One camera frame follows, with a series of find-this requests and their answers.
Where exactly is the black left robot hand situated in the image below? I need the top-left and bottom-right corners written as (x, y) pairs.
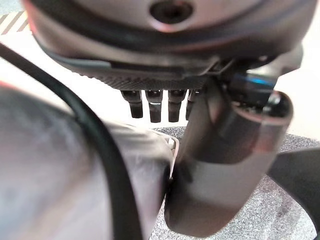
top-left (21, 0), bottom-right (320, 238)

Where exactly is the grey speckled floor mat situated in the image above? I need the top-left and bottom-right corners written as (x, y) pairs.
top-left (149, 126), bottom-right (320, 240)

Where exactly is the silver robot leg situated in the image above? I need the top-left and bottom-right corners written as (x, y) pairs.
top-left (0, 82), bottom-right (181, 240)

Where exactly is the striped floor marking tape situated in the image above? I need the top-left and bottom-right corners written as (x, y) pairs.
top-left (0, 11), bottom-right (31, 35)

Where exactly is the black cable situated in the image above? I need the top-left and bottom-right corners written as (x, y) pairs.
top-left (0, 42), bottom-right (145, 240)

